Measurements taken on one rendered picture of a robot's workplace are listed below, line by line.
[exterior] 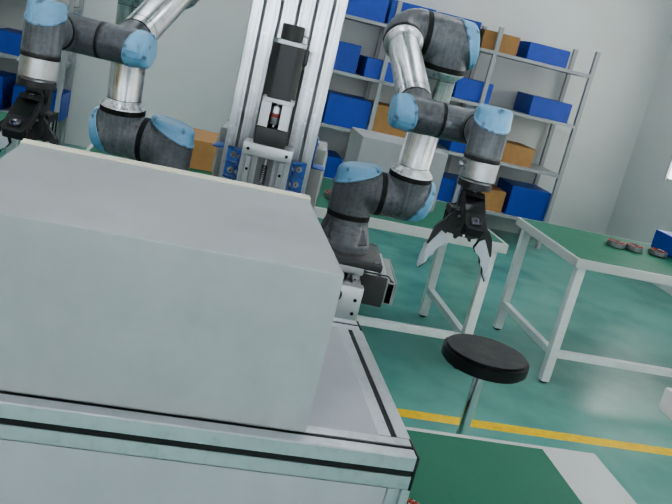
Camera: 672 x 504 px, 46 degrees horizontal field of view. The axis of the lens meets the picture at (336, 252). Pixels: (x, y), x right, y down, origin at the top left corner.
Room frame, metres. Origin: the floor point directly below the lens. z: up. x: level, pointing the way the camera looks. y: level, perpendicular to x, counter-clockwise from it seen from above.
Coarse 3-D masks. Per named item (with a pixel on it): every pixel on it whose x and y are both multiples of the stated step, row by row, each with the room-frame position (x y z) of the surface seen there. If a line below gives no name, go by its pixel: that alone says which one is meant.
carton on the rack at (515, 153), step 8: (512, 144) 7.89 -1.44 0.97; (520, 144) 8.13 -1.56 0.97; (504, 152) 7.87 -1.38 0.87; (512, 152) 7.89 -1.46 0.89; (520, 152) 7.90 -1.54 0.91; (528, 152) 7.92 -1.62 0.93; (504, 160) 7.88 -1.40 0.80; (512, 160) 7.89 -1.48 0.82; (520, 160) 7.91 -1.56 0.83; (528, 160) 7.92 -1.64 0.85
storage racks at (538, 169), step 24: (24, 0) 6.87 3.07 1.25; (72, 0) 6.95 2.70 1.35; (384, 24) 7.51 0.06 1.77; (480, 48) 7.70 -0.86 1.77; (72, 72) 7.44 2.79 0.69; (336, 72) 7.44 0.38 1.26; (384, 72) 7.53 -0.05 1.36; (576, 72) 7.91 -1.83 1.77; (480, 96) 7.76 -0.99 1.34; (552, 120) 7.90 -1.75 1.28; (576, 120) 7.94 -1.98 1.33; (528, 168) 7.87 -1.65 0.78; (456, 192) 7.73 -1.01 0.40; (552, 192) 7.96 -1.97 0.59; (504, 216) 7.85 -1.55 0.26
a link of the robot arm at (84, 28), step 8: (72, 16) 1.63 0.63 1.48; (80, 16) 1.64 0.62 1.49; (72, 24) 1.60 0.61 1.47; (80, 24) 1.62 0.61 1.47; (88, 24) 1.62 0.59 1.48; (96, 24) 1.62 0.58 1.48; (80, 32) 1.61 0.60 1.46; (88, 32) 1.61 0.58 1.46; (72, 40) 1.60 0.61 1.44; (80, 40) 1.61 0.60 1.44; (88, 40) 1.61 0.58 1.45; (64, 48) 1.60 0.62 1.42; (72, 48) 1.63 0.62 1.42; (80, 48) 1.62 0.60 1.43; (88, 48) 1.62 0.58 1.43
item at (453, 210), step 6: (462, 180) 1.60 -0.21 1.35; (462, 186) 1.64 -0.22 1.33; (468, 186) 1.59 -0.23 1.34; (474, 186) 1.58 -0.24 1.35; (480, 186) 1.58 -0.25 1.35; (486, 186) 1.59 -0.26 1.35; (462, 192) 1.64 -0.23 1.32; (480, 192) 1.61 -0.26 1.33; (450, 204) 1.64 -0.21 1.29; (456, 204) 1.65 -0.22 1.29; (450, 210) 1.61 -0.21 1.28; (456, 210) 1.59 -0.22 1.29; (444, 216) 1.66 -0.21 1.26; (450, 216) 1.60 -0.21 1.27; (456, 216) 1.59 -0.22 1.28; (450, 222) 1.59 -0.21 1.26; (456, 222) 1.59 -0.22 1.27; (450, 228) 1.59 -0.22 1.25; (456, 228) 1.59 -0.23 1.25; (456, 234) 1.59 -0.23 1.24; (462, 234) 1.59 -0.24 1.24; (468, 240) 1.59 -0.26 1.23
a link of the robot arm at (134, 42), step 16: (144, 0) 1.78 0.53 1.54; (160, 0) 1.77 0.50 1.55; (176, 0) 1.82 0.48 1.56; (192, 0) 1.92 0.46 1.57; (128, 16) 1.70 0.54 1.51; (144, 16) 1.69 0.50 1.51; (160, 16) 1.74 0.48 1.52; (176, 16) 1.82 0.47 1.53; (96, 32) 1.61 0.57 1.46; (112, 32) 1.62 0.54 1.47; (128, 32) 1.62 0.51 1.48; (144, 32) 1.63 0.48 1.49; (160, 32) 1.73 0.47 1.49; (96, 48) 1.61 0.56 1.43; (112, 48) 1.61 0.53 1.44; (128, 48) 1.61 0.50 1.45; (144, 48) 1.61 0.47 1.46; (128, 64) 1.63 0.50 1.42; (144, 64) 1.62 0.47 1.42
